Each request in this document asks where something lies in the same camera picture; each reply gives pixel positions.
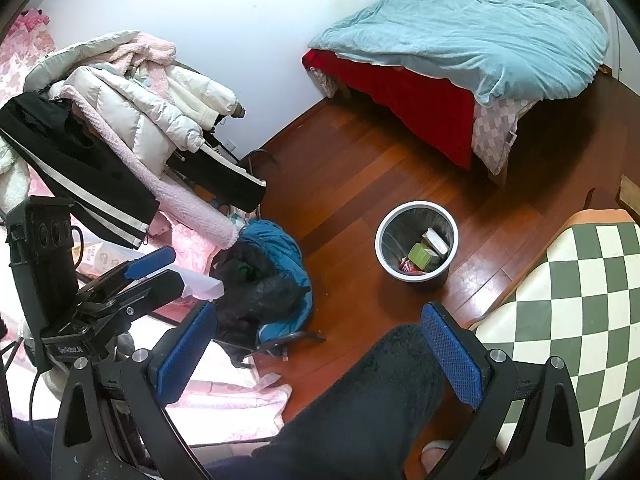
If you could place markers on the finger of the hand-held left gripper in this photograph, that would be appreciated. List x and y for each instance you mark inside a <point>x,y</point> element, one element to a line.
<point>150,262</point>
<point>162,286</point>

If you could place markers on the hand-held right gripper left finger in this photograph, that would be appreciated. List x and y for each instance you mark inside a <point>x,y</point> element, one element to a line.
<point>187,355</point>

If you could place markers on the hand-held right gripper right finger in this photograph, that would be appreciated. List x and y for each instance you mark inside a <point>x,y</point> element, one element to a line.
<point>450,355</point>

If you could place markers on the white paper scrap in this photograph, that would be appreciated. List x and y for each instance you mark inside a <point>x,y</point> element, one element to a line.
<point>202,286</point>

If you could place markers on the white trash bin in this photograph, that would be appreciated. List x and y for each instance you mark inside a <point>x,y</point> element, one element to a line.
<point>425,280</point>

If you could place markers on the green cardboard box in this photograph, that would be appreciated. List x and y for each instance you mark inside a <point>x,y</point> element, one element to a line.
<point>420,256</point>

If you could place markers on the white box with blue label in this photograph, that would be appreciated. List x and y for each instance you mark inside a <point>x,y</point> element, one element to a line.
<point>437,242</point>

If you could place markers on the white printed packet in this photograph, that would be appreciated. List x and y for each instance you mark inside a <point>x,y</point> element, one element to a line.
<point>102,260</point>

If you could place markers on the pink floral quilt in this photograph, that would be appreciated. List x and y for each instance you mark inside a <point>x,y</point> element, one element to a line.
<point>220,410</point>

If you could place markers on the pile of clothes on chair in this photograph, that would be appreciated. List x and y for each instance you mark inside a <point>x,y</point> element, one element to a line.
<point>190,200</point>

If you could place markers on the black garment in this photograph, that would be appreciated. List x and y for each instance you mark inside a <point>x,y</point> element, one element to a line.
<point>255,300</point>

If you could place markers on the black pants with white stripes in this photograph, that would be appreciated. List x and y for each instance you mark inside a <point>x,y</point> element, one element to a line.
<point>75,170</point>
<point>220,180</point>

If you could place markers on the white slipper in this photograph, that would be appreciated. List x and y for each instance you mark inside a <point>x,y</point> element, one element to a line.
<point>435,460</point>

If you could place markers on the black chair base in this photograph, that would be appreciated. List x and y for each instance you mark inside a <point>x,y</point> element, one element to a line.
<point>295,337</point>

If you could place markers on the person's leg in dark trousers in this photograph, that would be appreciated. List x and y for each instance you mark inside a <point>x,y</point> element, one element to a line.
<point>350,410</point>

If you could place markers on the blue jacket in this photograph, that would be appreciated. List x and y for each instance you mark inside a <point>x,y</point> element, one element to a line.
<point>280,245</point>

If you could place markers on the green white checkered mat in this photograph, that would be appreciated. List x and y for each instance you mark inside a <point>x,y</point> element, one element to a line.
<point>575,320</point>

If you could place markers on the white puffer jacket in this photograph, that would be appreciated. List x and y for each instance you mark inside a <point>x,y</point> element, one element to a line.
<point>150,105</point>

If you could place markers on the grey white coat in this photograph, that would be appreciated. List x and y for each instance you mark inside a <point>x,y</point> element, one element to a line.
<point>65,57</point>

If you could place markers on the pink white checkered sheet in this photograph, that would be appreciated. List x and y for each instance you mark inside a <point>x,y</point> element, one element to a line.
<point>495,135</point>

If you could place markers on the red bed sheet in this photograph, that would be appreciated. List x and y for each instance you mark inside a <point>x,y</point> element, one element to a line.
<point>415,100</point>

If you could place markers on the bed with blue blanket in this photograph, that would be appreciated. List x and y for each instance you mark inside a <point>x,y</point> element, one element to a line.
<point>465,35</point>

